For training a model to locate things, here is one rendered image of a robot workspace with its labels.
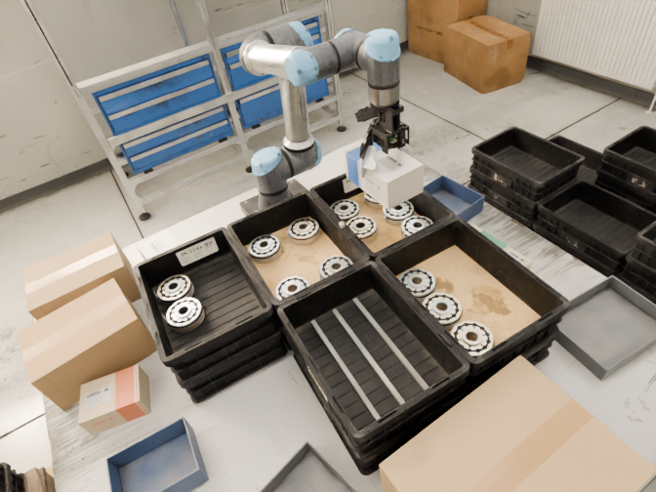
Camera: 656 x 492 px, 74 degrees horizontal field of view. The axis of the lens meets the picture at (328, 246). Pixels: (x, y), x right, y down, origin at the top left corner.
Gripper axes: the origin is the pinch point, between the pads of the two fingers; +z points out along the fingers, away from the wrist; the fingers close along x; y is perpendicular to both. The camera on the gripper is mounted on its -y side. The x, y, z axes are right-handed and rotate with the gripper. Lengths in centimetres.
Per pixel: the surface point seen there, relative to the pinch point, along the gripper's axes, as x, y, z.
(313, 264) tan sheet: -23.9, -5.4, 28.0
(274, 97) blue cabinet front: 51, -196, 66
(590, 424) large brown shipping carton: -6, 73, 20
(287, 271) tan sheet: -32.1, -7.8, 28.1
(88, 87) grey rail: -57, -194, 20
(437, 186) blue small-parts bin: 40, -19, 38
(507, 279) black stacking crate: 13.5, 36.1, 24.9
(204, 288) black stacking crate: -56, -18, 28
